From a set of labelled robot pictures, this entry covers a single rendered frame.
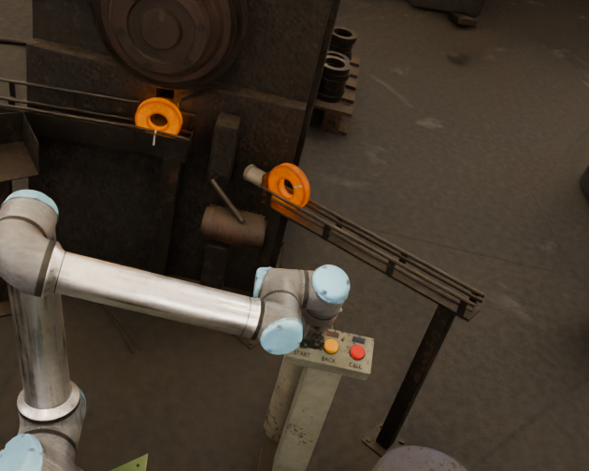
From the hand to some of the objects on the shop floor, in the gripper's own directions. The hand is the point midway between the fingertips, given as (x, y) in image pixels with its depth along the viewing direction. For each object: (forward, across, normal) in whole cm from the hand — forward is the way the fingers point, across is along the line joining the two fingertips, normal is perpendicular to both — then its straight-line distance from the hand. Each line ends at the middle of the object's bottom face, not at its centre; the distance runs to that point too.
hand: (306, 336), depth 199 cm
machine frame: (+99, -60, +89) cm, 146 cm away
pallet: (+152, -40, +233) cm, 281 cm away
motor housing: (+80, -28, +36) cm, 92 cm away
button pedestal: (+59, +8, -21) cm, 63 cm away
